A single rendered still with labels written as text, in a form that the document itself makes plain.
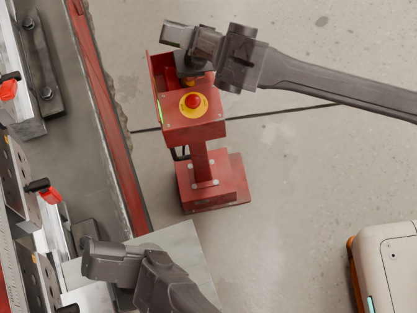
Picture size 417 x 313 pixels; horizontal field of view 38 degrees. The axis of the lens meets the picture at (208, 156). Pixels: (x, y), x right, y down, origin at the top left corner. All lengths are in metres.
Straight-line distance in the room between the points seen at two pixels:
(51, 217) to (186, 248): 0.29
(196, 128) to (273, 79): 0.62
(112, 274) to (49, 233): 0.34
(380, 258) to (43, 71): 1.12
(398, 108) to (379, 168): 1.37
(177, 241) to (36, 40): 0.63
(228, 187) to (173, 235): 0.96
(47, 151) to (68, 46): 0.28
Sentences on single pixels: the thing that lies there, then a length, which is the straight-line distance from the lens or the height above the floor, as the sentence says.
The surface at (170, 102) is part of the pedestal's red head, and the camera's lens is 1.51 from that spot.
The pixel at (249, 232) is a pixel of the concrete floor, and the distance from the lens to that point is 2.19.
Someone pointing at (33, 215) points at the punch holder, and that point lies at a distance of 0.99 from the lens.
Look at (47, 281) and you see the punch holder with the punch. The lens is 0.95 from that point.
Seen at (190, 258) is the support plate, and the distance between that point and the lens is 1.15.
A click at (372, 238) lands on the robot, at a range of 1.94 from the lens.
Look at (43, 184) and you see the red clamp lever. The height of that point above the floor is 1.25.
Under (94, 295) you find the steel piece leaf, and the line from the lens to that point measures 1.17.
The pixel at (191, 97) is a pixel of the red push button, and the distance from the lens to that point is 1.47.
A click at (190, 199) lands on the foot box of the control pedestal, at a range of 2.10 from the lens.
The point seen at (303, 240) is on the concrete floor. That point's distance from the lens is 2.19.
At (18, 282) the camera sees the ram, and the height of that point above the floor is 1.36.
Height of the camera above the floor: 2.13
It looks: 69 degrees down
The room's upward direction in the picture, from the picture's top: 9 degrees counter-clockwise
